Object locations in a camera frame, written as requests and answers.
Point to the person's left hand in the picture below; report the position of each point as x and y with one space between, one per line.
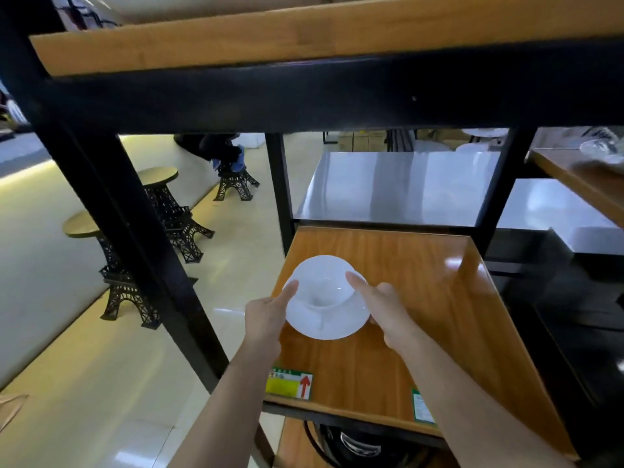
263 321

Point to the person's right hand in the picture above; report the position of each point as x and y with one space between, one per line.
390 316

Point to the person's right thumb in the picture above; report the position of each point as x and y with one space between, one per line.
360 286

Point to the person's left thumb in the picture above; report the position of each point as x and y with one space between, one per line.
285 294

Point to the white ceramic bowl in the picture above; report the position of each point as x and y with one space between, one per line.
321 277

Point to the white saucer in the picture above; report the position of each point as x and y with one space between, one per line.
336 324

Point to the person's right forearm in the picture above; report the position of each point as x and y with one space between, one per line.
458 404

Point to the person's left forearm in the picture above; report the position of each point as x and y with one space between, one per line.
229 409

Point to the wooden shelf board with labels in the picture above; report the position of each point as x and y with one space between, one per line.
419 268

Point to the yellow green label red arrow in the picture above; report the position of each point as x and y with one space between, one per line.
287 384

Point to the stainless steel table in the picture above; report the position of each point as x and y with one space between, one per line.
390 190

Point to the black tower-shaped stool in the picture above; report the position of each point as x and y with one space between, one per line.
122 287
236 184
178 219

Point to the green white label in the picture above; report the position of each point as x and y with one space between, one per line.
422 409

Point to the cardboard boxes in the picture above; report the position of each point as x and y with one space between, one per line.
360 141

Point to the black round appliance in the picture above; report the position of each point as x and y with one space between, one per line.
360 448

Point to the white round chair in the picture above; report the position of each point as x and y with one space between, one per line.
480 141

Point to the narrow wooden side shelf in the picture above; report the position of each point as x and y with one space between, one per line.
585 182

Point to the long wooden shelf board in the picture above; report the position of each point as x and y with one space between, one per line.
243 38

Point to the clear plastic bag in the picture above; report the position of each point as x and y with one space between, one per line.
602 148

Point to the black metal shelf frame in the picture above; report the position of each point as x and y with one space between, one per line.
292 92

